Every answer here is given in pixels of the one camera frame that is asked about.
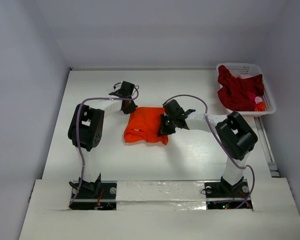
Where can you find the dark red t-shirt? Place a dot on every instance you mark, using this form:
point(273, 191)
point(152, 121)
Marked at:
point(234, 91)

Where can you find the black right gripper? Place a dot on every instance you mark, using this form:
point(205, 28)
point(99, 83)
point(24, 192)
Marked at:
point(165, 126)

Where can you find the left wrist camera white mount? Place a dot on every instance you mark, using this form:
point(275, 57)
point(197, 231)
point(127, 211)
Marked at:
point(117, 86)

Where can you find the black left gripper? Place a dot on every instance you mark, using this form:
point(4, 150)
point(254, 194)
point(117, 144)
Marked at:
point(130, 109)

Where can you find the white plastic laundry basket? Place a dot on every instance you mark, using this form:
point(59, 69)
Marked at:
point(253, 70)

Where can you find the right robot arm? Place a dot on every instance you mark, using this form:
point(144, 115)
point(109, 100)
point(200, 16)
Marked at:
point(233, 134)

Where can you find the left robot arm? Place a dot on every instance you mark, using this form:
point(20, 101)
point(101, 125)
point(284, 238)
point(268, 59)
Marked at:
point(86, 127)

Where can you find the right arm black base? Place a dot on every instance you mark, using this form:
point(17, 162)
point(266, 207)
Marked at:
point(219, 199)

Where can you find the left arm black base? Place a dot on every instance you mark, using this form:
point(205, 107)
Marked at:
point(99, 198)

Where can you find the orange t-shirt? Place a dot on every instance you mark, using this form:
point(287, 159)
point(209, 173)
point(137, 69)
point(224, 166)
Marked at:
point(144, 125)

